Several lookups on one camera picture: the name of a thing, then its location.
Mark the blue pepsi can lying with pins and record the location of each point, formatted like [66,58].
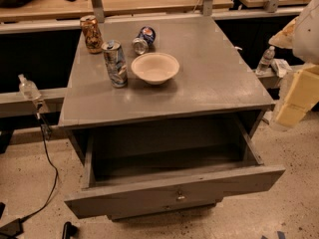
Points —
[145,38]

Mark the orange gold can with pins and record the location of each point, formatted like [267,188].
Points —
[92,34]

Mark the clear bottle left rail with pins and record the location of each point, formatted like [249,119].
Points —
[28,89]

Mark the grey top drawer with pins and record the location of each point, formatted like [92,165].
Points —
[166,165]

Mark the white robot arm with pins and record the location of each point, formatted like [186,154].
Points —
[301,35]

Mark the white crumpled packet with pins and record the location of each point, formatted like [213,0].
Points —
[281,67]

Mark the white paper bowl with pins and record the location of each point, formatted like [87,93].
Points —
[155,68]

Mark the black power adapter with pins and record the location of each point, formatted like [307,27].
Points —
[12,230]

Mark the foam gripper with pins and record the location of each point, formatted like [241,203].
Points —
[307,34]

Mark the black object on floor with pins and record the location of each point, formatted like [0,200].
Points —
[69,230]

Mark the clear water bottle right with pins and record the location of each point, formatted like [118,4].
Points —
[265,61]

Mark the tall silver blue can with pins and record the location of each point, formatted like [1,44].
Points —
[115,63]

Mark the grey wooden drawer cabinet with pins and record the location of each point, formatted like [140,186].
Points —
[212,80]

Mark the wooden desk left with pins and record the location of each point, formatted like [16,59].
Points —
[62,9]

